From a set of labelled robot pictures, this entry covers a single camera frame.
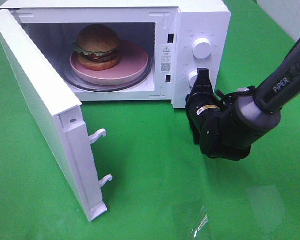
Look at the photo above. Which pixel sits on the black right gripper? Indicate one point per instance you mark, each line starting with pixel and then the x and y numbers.
pixel 204 113

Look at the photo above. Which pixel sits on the white microwave knob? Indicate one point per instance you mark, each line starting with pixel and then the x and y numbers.
pixel 202 48
pixel 192 77

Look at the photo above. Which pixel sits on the pink round plate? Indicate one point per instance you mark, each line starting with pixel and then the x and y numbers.
pixel 133 59

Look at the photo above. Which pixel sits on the burger with lettuce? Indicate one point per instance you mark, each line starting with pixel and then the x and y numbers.
pixel 97 47

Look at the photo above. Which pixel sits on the white microwave door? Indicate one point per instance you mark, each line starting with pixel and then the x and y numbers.
pixel 57 112

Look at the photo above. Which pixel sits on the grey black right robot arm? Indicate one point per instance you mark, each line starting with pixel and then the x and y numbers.
pixel 226 125

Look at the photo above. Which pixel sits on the glass microwave turntable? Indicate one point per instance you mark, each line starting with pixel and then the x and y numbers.
pixel 101 81

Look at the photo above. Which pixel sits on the white microwave oven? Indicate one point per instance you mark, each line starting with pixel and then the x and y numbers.
pixel 162 44

